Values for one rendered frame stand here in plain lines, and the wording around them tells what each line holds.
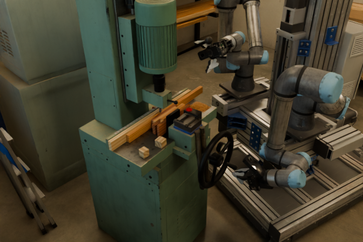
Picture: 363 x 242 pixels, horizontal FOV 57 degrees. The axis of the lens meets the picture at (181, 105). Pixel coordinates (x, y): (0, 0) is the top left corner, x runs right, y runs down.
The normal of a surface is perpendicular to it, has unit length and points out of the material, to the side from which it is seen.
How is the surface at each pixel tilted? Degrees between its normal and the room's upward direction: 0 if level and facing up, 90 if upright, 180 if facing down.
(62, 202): 0
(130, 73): 90
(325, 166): 0
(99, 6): 90
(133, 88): 90
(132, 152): 0
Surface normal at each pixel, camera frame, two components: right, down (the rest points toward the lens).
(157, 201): -0.61, 0.42
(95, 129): 0.00, -0.85
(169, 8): 0.66, 0.38
